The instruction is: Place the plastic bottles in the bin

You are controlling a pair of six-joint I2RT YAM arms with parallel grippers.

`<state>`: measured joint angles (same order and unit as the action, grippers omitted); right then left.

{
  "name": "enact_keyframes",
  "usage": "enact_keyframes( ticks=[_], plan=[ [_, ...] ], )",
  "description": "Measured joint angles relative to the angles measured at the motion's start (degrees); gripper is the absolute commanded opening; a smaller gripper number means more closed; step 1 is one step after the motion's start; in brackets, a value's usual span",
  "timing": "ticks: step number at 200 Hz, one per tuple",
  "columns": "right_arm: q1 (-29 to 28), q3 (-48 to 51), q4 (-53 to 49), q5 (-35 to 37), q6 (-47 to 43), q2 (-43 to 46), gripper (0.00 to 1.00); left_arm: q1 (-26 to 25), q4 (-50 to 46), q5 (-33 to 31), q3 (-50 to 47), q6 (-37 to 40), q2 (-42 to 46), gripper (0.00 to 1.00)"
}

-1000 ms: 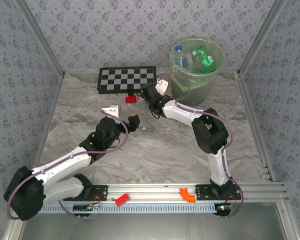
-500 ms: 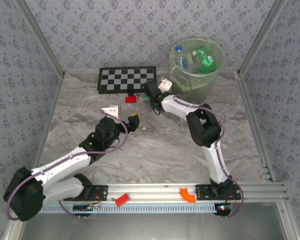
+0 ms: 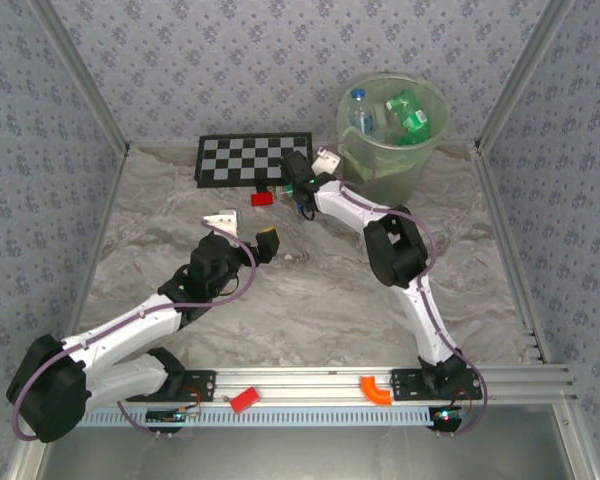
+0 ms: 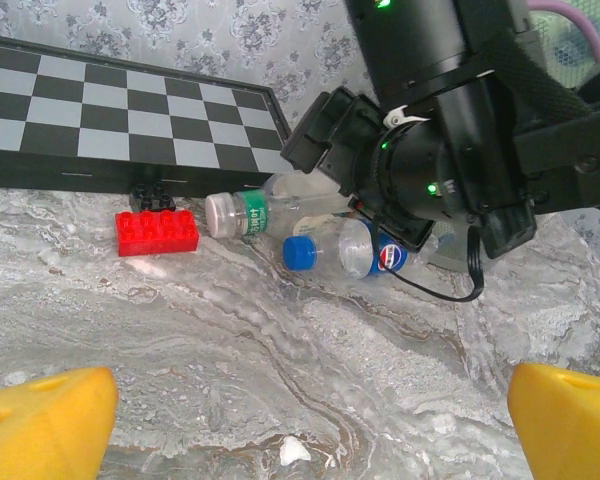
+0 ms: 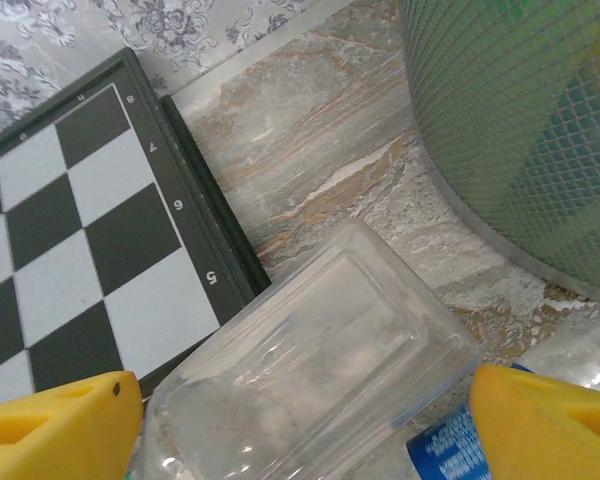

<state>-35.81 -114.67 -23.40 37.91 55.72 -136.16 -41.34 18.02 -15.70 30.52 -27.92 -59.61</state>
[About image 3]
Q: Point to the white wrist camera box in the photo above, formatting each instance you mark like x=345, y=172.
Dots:
x=327, y=160
x=222, y=221

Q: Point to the flat red block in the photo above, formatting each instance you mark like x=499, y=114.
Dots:
x=245, y=400

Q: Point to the small red block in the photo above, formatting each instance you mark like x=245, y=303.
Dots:
x=263, y=199

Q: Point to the aluminium side rail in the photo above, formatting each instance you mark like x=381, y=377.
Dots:
x=92, y=255
x=510, y=255

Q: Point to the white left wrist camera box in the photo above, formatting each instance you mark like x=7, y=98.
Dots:
x=222, y=221

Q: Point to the orange elbow pipe piece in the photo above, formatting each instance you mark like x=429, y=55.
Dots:
x=375, y=392

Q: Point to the clear rectangular plastic container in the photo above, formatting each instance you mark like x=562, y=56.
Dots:
x=384, y=116

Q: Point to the small circuit board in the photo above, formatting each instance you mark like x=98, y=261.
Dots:
x=446, y=417
x=165, y=416

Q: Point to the long aluminium base rail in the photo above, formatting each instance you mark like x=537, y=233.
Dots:
x=305, y=382

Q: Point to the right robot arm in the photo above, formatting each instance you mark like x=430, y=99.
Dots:
x=395, y=250

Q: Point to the aluminium corner post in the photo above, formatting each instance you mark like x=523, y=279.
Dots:
x=80, y=75
x=525, y=75

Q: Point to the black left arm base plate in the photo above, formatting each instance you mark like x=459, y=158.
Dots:
x=200, y=385

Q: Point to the clear bottle blue cap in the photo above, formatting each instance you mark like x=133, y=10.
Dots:
x=360, y=117

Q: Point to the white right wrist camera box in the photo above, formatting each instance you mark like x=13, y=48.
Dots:
x=327, y=160

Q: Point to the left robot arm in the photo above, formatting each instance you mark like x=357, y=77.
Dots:
x=125, y=325

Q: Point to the green plastic bottle orange cap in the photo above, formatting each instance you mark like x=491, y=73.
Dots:
x=410, y=139
x=410, y=112

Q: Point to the green translucent bin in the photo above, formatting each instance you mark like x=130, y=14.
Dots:
x=395, y=185

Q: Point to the grey metal sheet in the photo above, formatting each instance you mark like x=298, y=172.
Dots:
x=305, y=455

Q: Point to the black white checkerboard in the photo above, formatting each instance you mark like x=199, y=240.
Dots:
x=250, y=160

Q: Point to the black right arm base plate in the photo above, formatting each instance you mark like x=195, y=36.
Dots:
x=407, y=385

